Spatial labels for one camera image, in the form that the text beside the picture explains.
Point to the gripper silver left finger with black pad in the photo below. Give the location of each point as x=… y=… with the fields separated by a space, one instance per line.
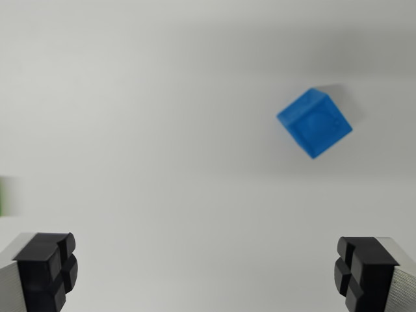
x=35 y=273

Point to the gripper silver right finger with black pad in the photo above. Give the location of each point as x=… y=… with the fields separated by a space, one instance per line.
x=373 y=276

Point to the green embossed cube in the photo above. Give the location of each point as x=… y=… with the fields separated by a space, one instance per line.
x=4 y=196

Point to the blue embossed cube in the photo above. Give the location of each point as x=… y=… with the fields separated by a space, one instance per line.
x=313 y=125

